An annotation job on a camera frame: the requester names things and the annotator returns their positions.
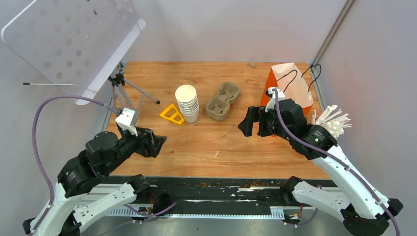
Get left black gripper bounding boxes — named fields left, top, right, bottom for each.
left=105, top=124, right=168, bottom=173

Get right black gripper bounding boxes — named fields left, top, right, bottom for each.
left=238, top=106, right=292, bottom=142

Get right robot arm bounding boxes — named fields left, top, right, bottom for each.
left=238, top=99, right=403, bottom=236

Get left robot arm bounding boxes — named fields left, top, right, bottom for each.
left=23, top=127, right=167, bottom=236

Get yellow plastic triangle holder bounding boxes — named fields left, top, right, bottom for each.
left=159, top=104, right=185, bottom=125

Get stacked pulp cup carriers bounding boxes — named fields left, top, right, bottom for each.
left=205, top=82, right=240, bottom=121

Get stack of white paper cups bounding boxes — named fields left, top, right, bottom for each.
left=175, top=85, right=199, bottom=125

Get orange paper bag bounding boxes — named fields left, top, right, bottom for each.
left=264, top=63, right=316, bottom=116

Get white tripod stand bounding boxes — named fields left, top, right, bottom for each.
left=108, top=72, right=160, bottom=114

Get pink cup of wrapped straws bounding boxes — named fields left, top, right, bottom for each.
left=312, top=105, right=352, bottom=139

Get clear perforated acrylic panel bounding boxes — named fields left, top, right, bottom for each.
left=1, top=0, right=146, bottom=98

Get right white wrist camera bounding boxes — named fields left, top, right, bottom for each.
left=265, top=87, right=286, bottom=112

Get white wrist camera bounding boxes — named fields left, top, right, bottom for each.
left=115, top=108, right=138, bottom=136
left=265, top=87, right=286, bottom=112

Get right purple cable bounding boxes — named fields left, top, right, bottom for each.
left=273, top=88, right=401, bottom=236

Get purple cable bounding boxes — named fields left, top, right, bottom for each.
left=273, top=88, right=401, bottom=236
left=28, top=95, right=123, bottom=236

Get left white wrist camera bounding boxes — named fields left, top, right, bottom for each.
left=115, top=108, right=138, bottom=136

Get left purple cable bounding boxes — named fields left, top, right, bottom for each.
left=28, top=95, right=123, bottom=236

